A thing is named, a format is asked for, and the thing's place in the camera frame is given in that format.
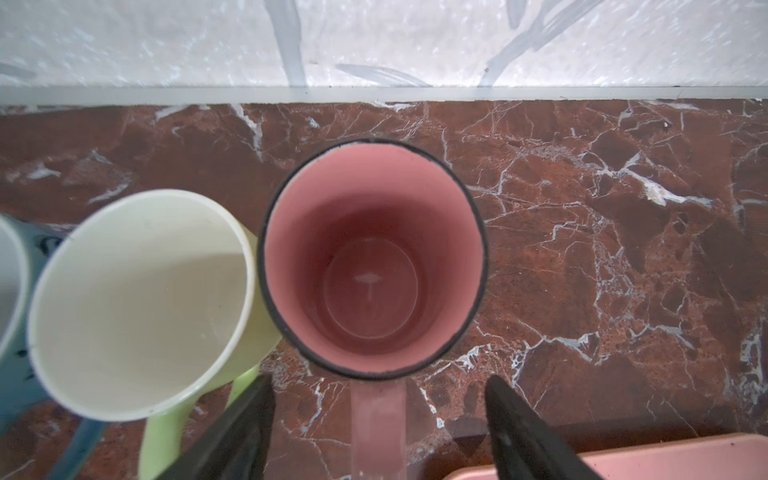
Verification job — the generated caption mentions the light green mug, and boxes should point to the light green mug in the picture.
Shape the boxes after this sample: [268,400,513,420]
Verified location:
[27,189,281,479]

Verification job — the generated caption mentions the pink plastic tray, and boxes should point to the pink plastic tray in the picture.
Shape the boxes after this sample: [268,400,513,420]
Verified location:
[443,433,768,480]

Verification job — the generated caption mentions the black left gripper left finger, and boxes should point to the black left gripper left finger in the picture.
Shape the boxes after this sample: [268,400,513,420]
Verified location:
[159,374,276,479]

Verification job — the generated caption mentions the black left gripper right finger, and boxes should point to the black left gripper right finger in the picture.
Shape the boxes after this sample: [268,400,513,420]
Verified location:
[484,375,600,480]

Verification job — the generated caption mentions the blue flower mug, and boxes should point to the blue flower mug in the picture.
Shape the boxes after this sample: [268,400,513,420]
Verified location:
[0,213,109,480]

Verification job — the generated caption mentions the pink mug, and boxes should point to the pink mug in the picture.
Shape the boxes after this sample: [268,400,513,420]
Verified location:
[257,139,488,479]

